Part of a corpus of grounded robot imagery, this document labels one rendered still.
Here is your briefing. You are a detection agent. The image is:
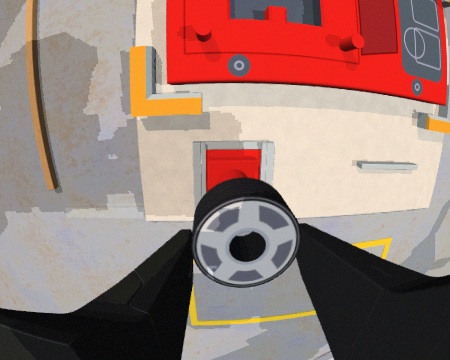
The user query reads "small grey block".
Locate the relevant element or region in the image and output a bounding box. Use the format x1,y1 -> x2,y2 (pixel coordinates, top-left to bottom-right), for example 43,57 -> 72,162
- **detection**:
318,351 -> 334,360

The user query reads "red flat base plate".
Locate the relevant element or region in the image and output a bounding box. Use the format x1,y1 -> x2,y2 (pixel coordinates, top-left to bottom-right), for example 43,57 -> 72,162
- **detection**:
166,0 -> 448,105

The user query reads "black tyre with grey rim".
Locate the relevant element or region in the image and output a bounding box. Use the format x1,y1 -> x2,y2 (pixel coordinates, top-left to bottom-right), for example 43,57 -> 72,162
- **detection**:
190,177 -> 301,288

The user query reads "yellow rectangular outline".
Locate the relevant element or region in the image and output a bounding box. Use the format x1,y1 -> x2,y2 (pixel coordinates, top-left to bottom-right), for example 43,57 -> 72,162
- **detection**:
189,237 -> 392,325

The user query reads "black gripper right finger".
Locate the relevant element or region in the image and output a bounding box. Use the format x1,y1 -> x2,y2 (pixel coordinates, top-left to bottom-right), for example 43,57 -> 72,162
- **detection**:
296,223 -> 450,360

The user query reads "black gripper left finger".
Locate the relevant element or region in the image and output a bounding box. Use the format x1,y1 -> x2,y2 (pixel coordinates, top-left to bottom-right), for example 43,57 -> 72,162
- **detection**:
0,229 -> 194,360

